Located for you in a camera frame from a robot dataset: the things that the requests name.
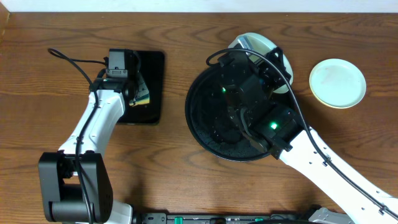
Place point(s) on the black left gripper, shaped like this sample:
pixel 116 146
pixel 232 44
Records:
pixel 137 88

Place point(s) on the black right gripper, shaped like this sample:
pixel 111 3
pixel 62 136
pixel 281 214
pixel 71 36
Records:
pixel 270 68

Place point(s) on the green and yellow sponge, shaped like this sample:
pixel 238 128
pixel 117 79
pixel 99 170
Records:
pixel 142 98

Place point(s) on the mint green plate with stain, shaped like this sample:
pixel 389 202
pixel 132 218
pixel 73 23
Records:
pixel 337 83

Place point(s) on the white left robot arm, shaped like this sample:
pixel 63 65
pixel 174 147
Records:
pixel 74 182

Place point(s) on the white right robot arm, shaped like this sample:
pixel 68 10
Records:
pixel 361 200

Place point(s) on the black rectangular water tray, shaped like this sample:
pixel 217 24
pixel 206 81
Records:
pixel 152 70

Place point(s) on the round black serving tray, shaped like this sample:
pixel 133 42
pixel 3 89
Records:
pixel 207 119

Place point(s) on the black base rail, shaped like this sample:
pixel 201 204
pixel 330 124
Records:
pixel 315 214

